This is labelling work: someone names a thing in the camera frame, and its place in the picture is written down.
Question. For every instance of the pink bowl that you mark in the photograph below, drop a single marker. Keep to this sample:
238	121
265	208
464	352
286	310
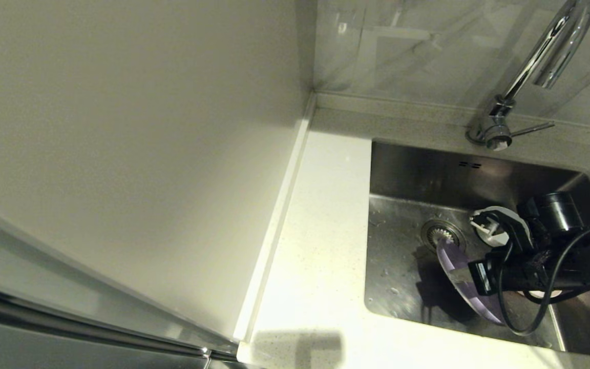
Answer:
543	293

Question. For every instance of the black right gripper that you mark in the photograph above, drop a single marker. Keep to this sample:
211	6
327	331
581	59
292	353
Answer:
541	271

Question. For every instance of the stainless steel appliance door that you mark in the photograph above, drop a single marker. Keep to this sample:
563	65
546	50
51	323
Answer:
18	353

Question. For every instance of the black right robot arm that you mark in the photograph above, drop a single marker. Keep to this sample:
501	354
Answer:
561	212

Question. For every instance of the blue-grey bowl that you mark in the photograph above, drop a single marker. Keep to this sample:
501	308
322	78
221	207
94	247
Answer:
497	239

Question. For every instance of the pale blue plate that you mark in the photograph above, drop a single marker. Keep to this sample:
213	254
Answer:
451	259

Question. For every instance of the white cabinet side panel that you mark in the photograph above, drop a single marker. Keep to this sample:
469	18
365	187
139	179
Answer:
121	128

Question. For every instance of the chrome gooseneck faucet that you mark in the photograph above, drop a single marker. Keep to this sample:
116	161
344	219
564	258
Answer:
528	66

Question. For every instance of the round metal drain strainer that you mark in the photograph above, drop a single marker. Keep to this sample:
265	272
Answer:
436	233

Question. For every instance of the stainless steel sink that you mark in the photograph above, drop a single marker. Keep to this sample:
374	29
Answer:
402	287

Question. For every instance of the white trim strip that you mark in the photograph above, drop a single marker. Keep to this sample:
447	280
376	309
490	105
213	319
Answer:
274	220

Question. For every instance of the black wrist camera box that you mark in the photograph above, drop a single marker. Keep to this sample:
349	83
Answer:
482	278

